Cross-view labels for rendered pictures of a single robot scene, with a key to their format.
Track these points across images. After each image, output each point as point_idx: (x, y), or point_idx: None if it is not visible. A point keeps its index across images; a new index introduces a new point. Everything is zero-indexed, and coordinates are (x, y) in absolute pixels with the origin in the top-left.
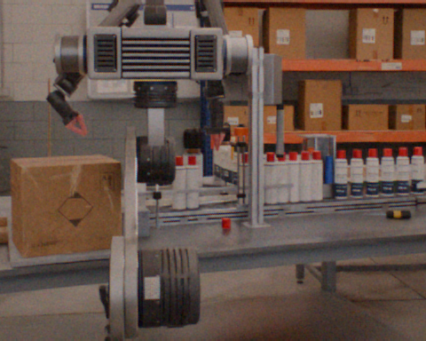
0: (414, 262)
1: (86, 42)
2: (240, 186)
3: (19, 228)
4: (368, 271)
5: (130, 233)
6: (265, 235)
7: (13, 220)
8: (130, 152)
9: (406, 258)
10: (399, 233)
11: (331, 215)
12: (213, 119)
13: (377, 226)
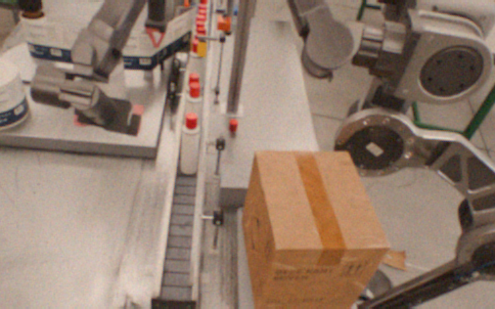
0: None
1: (484, 36)
2: (207, 80)
3: (333, 296)
4: None
5: None
6: (277, 119)
7: (284, 298)
8: (475, 150)
9: None
10: (295, 63)
11: (216, 62)
12: (161, 11)
13: (266, 60)
